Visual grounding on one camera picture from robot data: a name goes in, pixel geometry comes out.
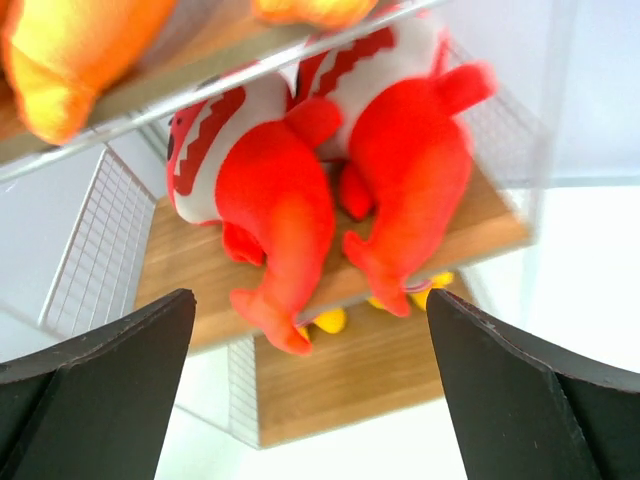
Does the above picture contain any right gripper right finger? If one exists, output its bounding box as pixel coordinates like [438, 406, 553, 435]
[426, 289, 639, 479]

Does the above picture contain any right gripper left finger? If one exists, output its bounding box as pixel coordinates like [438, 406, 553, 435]
[1, 289, 196, 480]

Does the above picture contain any red shark plush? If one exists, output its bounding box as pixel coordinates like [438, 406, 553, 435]
[166, 72, 342, 356]
[297, 9, 497, 317]

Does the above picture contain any large orange shark plush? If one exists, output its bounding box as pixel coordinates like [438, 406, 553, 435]
[251, 0, 377, 29]

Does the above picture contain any striped yellow-footed plush right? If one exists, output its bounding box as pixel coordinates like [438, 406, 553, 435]
[367, 270, 454, 317]

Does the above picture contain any striped yellow-footed plush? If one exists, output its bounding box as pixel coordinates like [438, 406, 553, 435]
[297, 308, 347, 340]
[367, 270, 454, 317]

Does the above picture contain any striped yellow-footed plush left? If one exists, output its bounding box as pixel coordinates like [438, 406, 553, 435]
[297, 308, 347, 340]

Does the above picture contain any white wire wooden shelf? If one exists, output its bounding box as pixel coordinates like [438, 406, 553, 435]
[0, 0, 551, 450]

